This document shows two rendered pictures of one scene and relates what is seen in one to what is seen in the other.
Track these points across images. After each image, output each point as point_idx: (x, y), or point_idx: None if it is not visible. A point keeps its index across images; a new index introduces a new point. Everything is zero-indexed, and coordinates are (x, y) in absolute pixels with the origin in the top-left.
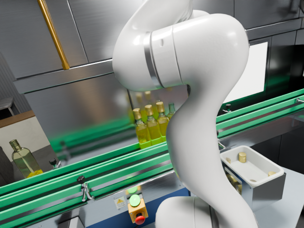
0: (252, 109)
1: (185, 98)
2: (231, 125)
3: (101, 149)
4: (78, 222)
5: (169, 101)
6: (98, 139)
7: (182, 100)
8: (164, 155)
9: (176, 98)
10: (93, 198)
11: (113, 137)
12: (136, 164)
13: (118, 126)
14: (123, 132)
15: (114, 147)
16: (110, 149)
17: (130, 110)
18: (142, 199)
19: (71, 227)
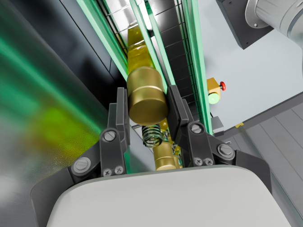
0: None
1: (12, 88)
2: None
3: (146, 154)
4: (213, 129)
5: (71, 138)
6: (148, 168)
7: (32, 96)
8: (207, 91)
9: (46, 123)
10: (213, 133)
11: (140, 157)
12: (208, 120)
13: (135, 166)
14: (133, 152)
15: (140, 144)
16: (142, 146)
17: None
18: (210, 90)
19: (216, 131)
